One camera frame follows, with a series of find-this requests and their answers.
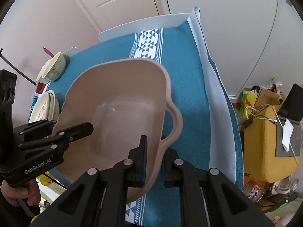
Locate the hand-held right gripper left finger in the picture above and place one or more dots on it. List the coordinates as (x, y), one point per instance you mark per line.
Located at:
(143, 160)

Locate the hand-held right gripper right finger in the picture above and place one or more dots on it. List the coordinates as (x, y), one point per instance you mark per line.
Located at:
(169, 167)

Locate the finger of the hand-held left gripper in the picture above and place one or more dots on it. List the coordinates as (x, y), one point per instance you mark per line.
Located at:
(35, 127)
(71, 132)

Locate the cream plate with duck print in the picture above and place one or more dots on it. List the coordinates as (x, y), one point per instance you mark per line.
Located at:
(41, 110)

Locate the beige plastic basin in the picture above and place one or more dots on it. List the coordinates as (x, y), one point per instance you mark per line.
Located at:
(118, 104)

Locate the cream flared bowl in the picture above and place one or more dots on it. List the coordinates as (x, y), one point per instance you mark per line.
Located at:
(55, 69)

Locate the person's left hand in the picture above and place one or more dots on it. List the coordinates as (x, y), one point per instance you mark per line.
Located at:
(19, 192)

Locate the green yellow patterned bedsheet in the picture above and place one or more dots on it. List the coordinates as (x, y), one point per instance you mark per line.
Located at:
(51, 189)

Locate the printed packet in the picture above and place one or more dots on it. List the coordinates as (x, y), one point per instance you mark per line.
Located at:
(40, 87)

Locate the black clothes rack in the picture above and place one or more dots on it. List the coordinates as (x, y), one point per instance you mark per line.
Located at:
(11, 65)

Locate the clear glass bowl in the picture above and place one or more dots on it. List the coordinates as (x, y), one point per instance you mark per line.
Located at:
(253, 190)

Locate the black charger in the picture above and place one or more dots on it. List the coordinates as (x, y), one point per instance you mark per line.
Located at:
(248, 122)

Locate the teal tablecloth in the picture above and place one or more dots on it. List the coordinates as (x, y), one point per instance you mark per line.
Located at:
(189, 75)

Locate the yellow chair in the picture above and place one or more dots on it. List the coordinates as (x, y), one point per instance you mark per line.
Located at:
(265, 146)

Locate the green yellow bag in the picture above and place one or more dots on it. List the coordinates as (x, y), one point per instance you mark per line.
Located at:
(248, 98)

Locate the brown paper bag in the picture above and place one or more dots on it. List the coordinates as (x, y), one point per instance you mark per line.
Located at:
(267, 97)

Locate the white paper tissue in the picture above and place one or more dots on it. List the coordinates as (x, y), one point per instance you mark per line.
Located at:
(287, 134)

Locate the white table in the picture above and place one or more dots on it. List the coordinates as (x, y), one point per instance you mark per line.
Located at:
(142, 26)

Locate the black laptop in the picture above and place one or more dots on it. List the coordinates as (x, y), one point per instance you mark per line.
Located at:
(293, 101)

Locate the white wardrobe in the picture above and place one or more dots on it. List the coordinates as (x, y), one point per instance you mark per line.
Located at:
(236, 28)

